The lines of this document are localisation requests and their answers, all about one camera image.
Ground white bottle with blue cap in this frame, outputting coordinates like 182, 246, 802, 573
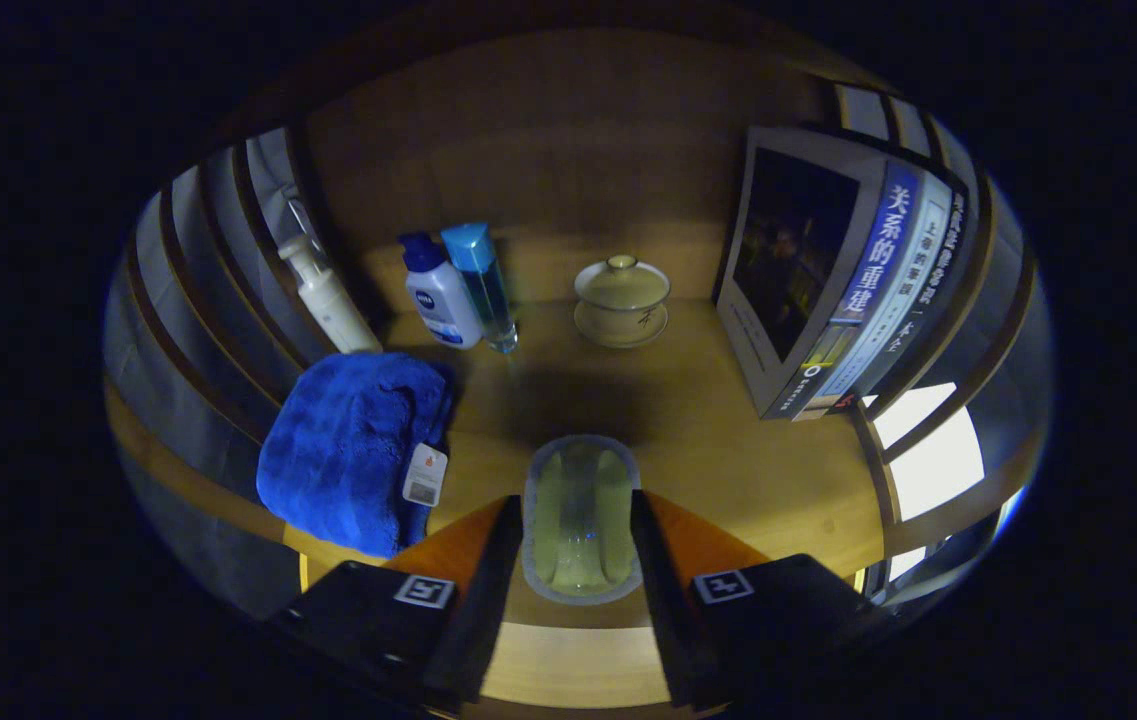
398, 232, 485, 350

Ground wooden cabinet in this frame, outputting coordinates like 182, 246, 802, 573
103, 30, 1054, 621

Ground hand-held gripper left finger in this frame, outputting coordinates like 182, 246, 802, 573
273, 493, 526, 713

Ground blue spine book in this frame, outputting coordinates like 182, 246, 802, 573
716, 125, 924, 421

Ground blue towel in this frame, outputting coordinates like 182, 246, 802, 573
256, 350, 456, 559

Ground teal bottle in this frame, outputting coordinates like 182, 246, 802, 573
440, 222, 519, 354

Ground small green slipper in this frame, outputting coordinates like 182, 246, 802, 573
522, 433, 644, 606

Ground beige lidded teacup with saucer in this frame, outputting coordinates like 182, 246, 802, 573
573, 254, 672, 349

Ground pale spine book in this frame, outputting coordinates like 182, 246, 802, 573
793, 170, 954, 421

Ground wooden countertop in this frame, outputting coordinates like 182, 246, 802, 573
108, 300, 889, 711

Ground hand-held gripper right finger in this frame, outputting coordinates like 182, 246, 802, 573
630, 488, 894, 713

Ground white pump bottle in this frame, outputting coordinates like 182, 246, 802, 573
278, 232, 384, 356

